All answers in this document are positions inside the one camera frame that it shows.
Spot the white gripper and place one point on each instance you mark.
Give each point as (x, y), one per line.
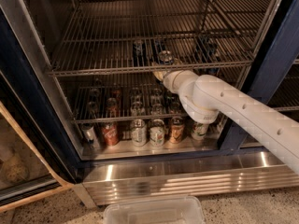
(168, 77)

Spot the blue pepsi can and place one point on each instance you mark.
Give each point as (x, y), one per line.
(165, 57)

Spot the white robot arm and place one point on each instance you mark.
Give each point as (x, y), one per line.
(205, 97)

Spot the dark can middle shelf left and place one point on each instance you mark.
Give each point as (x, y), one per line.
(139, 53)

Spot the blue can middle shelf right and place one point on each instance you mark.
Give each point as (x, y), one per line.
(208, 55)

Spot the silver can second row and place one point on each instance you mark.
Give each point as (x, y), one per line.
(137, 109)

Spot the white green red can front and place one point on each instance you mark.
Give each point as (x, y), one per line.
(156, 132)

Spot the orange brown can front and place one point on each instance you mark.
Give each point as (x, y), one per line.
(176, 129)

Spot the red can second row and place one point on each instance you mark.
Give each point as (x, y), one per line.
(112, 107)

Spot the white green can front right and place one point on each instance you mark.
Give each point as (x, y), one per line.
(199, 130)

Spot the red cola can front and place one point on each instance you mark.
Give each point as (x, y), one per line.
(110, 133)

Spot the silver can front left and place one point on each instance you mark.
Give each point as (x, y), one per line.
(90, 135)

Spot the steel fridge base grille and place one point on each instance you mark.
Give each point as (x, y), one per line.
(167, 177)

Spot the open glass fridge door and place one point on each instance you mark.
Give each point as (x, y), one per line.
(27, 171)

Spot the clear plastic bin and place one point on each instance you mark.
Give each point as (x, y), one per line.
(175, 210)

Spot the upper wire shelf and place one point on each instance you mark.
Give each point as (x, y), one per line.
(99, 37)

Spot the wire shelf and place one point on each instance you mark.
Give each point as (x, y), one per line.
(99, 37)
(123, 97)

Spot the lower wire shelf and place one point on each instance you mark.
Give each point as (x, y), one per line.
(123, 97)

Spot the blue fridge centre post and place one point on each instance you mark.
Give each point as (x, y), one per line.
(278, 51)

